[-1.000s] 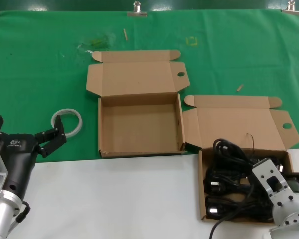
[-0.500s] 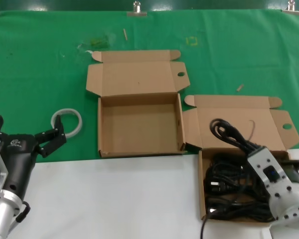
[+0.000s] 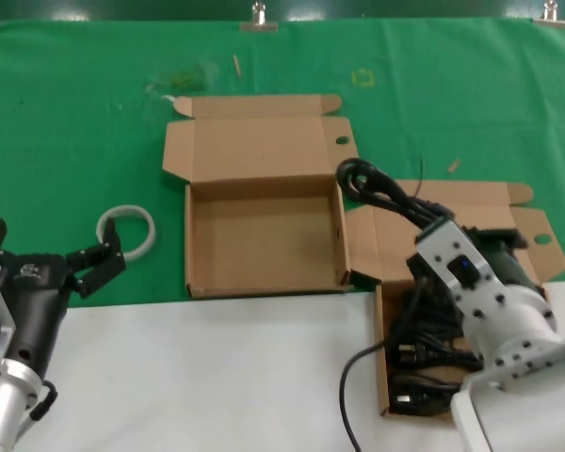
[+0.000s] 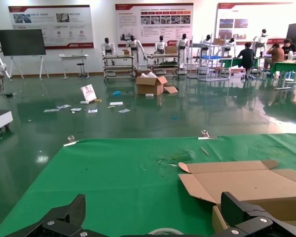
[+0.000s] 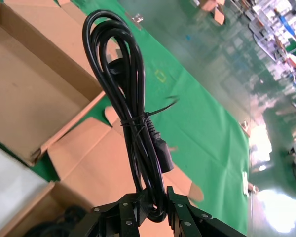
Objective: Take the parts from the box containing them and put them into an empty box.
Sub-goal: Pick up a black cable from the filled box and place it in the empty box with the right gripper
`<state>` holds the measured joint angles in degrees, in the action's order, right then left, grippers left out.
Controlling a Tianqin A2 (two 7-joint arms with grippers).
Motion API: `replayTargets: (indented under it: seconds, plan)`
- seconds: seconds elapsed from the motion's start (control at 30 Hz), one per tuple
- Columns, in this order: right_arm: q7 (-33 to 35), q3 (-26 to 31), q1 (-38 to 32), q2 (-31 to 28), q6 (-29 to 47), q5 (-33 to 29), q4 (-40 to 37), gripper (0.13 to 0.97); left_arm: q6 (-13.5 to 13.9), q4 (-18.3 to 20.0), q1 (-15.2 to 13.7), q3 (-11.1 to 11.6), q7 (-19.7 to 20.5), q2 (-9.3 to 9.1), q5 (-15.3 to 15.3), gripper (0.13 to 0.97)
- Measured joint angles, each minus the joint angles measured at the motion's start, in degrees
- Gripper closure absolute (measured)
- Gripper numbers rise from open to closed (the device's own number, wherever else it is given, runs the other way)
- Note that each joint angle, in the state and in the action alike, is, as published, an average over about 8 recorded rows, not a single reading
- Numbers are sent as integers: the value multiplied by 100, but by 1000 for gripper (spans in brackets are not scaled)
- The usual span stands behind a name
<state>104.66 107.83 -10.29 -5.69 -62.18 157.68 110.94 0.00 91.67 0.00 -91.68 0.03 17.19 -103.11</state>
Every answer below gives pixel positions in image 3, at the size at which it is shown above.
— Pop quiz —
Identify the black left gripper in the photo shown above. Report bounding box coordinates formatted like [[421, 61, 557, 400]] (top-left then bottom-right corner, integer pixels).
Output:
[[0, 218, 126, 379]]

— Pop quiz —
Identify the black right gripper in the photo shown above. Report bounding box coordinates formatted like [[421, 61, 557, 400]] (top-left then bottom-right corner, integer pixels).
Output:
[[467, 227, 543, 287]]

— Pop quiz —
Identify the black power cable with tie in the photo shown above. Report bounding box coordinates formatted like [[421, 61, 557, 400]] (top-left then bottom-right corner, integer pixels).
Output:
[[337, 157, 455, 228]]

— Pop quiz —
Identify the cardboard box with clean flap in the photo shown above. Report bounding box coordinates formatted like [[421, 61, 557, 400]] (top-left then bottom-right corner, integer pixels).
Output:
[[162, 93, 362, 300]]

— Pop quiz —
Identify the white tape roll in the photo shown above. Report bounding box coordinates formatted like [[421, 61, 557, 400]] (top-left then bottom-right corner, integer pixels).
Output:
[[96, 204, 159, 263]]

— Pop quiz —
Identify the green cloth mat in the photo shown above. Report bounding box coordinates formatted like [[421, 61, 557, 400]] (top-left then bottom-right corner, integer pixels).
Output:
[[0, 17, 565, 311]]

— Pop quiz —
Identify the clear plastic wrapper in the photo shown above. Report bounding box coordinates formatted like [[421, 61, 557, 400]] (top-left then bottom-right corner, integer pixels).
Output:
[[145, 63, 218, 93]]

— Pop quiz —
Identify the metal binder clip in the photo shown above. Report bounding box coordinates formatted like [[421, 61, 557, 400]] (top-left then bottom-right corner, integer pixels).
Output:
[[531, 0, 565, 29], [238, 2, 280, 33]]

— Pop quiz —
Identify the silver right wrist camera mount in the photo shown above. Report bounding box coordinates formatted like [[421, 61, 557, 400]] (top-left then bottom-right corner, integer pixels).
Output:
[[413, 218, 508, 331]]

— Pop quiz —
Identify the cardboard box with cable stock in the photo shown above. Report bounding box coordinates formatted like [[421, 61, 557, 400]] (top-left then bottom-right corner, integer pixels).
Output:
[[345, 178, 565, 421]]

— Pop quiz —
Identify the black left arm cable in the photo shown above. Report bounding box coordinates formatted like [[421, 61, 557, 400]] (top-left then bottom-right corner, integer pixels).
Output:
[[27, 379, 58, 423]]

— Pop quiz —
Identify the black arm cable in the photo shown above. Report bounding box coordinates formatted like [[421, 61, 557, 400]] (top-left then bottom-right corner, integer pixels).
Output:
[[341, 256, 430, 452], [27, 379, 58, 423]]

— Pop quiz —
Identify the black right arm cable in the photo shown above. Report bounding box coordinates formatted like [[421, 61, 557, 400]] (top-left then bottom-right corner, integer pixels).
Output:
[[341, 256, 430, 452]]

